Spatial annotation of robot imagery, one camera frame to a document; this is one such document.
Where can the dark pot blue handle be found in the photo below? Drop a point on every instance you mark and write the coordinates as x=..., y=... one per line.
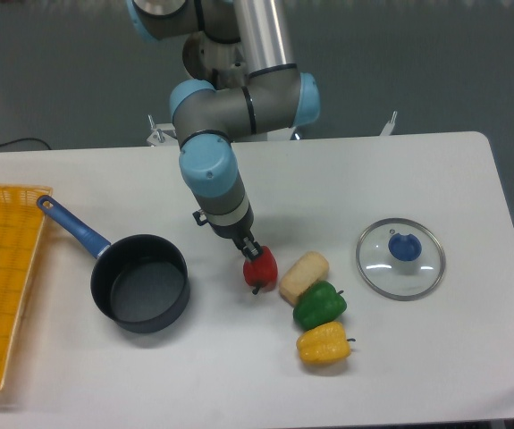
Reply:
x=140, y=282

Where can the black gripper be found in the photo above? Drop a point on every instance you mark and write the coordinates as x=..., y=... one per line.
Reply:
x=239, y=232

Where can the white table bracket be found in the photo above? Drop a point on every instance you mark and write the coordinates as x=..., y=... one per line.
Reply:
x=389, y=127

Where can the beige bread loaf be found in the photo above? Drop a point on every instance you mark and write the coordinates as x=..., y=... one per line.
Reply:
x=311, y=268

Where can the green bell pepper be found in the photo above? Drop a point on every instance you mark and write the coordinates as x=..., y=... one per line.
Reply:
x=320, y=304

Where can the glass lid blue knob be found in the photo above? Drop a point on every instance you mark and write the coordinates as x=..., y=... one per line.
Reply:
x=400, y=259

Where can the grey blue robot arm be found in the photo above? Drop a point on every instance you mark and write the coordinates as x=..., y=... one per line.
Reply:
x=272, y=95

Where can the red bell pepper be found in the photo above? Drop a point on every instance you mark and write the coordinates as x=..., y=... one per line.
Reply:
x=261, y=274

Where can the yellow bell pepper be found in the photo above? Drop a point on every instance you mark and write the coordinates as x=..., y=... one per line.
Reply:
x=326, y=344

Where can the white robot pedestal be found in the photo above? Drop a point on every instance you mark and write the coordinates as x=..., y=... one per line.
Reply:
x=223, y=65

